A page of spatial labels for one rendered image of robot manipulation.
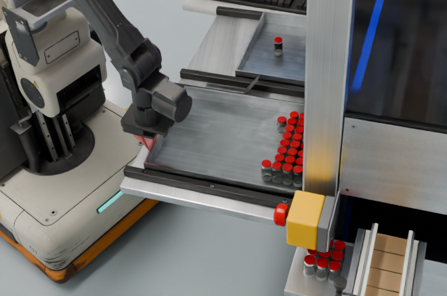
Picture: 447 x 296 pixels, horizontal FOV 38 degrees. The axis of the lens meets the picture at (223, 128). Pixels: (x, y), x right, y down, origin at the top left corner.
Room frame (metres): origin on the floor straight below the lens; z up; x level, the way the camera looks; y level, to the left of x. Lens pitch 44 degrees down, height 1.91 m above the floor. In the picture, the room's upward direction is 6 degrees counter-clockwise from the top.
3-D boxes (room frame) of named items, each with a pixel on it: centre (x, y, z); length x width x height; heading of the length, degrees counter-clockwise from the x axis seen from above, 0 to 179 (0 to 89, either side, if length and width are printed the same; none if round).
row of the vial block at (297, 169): (0.95, -0.17, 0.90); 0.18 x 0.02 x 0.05; 159
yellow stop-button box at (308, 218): (0.69, -0.14, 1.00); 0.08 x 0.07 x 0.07; 68
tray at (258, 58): (1.28, -0.25, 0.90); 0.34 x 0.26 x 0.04; 68
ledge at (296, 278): (0.66, -0.17, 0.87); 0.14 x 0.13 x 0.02; 68
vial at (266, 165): (0.90, -0.08, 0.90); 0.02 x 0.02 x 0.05
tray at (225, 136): (1.00, -0.03, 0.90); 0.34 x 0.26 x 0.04; 69
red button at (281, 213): (0.71, -0.09, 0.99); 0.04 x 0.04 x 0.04; 68
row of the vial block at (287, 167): (0.96, -0.15, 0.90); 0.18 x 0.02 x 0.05; 159
